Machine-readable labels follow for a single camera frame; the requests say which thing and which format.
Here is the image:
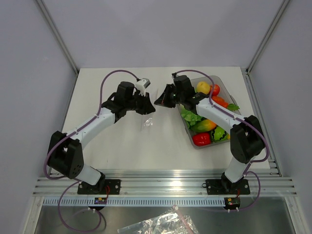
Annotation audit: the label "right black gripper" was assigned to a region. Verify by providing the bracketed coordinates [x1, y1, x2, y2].
[155, 84, 185, 108]

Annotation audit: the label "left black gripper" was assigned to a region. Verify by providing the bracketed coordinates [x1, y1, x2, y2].
[125, 91, 155, 115]

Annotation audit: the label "clear dotted zip bag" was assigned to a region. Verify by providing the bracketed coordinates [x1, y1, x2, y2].
[141, 89, 160, 133]

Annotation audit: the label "toy carrot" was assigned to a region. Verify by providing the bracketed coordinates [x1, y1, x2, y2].
[212, 96, 240, 112]

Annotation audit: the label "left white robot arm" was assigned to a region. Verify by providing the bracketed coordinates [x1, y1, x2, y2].
[47, 78, 155, 194]

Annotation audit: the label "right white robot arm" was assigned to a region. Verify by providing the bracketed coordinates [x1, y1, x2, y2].
[154, 75, 269, 193]

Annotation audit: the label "grey plastic food tray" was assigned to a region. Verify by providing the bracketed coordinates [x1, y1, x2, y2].
[177, 76, 240, 149]

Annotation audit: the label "toy napa cabbage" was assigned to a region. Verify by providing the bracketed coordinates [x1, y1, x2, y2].
[180, 108, 205, 129]

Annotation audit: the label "toy yellow pear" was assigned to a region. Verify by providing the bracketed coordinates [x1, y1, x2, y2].
[196, 81, 211, 95]

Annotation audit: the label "toy mango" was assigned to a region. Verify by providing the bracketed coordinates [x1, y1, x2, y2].
[191, 119, 217, 133]

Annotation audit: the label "toy red apple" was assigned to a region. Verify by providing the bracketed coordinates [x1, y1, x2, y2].
[210, 84, 220, 96]

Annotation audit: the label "toy red bell pepper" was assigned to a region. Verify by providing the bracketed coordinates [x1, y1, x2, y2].
[192, 132, 211, 147]

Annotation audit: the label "spare clear plastic bags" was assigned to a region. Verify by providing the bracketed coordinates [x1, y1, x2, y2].
[117, 205, 199, 234]

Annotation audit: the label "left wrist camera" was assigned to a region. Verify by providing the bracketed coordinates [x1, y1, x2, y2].
[135, 78, 151, 96]

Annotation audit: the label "aluminium mounting rail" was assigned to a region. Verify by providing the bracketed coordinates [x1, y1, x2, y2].
[33, 169, 297, 197]

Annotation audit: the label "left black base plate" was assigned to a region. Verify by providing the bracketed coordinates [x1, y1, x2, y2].
[77, 179, 121, 195]

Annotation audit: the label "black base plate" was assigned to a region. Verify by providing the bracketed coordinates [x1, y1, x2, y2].
[202, 179, 251, 195]
[77, 179, 121, 195]

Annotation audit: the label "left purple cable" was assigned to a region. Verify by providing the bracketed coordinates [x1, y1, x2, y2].
[43, 70, 139, 231]

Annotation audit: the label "purple cable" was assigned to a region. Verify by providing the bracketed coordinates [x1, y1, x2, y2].
[172, 69, 271, 212]
[43, 70, 139, 231]

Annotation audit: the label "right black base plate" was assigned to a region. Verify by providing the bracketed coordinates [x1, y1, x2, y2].
[202, 179, 251, 195]

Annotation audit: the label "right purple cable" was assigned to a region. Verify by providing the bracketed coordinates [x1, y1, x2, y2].
[172, 69, 271, 212]

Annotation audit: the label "white slotted cable duct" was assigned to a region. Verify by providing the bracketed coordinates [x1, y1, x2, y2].
[43, 196, 239, 207]

